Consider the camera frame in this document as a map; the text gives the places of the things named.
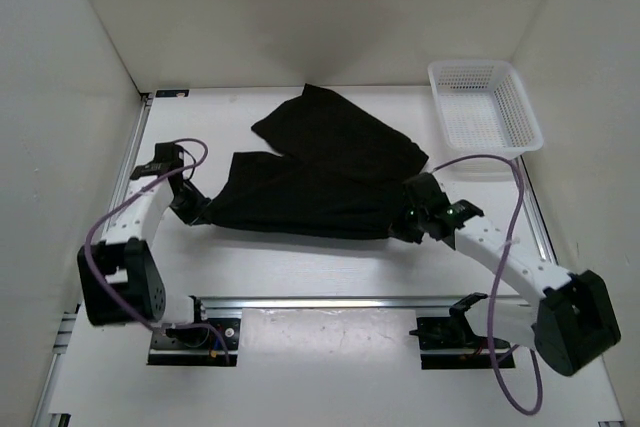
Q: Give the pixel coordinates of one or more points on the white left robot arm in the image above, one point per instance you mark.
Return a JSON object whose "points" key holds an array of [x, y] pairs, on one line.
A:
{"points": [[120, 281]]}

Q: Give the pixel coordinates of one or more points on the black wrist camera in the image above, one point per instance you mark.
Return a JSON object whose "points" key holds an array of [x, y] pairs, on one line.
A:
{"points": [[423, 190], [167, 157]]}

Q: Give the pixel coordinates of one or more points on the white perforated plastic basket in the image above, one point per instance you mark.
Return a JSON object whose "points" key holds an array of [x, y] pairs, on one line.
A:
{"points": [[483, 108]]}

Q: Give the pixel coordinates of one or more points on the aluminium front rail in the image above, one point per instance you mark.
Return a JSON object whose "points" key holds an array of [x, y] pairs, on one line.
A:
{"points": [[327, 302]]}

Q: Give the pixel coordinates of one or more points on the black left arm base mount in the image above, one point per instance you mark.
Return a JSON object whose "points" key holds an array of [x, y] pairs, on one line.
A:
{"points": [[199, 347]]}

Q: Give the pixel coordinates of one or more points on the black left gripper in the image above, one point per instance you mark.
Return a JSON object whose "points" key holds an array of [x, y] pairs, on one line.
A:
{"points": [[201, 204]]}

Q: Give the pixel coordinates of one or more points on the aluminium right side rail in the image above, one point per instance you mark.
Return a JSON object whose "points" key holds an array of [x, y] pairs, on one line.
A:
{"points": [[585, 399]]}

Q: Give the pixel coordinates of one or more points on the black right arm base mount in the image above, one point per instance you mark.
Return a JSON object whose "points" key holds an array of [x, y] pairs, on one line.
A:
{"points": [[448, 342]]}

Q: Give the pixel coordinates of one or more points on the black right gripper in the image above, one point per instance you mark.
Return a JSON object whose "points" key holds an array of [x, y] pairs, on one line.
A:
{"points": [[399, 229]]}

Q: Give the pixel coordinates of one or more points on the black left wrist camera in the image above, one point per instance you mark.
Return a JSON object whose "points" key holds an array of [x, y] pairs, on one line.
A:
{"points": [[167, 157]]}

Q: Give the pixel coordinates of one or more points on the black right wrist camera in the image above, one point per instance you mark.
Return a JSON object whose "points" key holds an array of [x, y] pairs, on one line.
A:
{"points": [[423, 190]]}

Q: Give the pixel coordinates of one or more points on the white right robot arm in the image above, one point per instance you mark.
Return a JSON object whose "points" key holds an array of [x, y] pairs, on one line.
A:
{"points": [[569, 320]]}

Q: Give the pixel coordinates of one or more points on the black shorts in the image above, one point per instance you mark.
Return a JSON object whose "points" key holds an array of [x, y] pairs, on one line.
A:
{"points": [[333, 171]]}

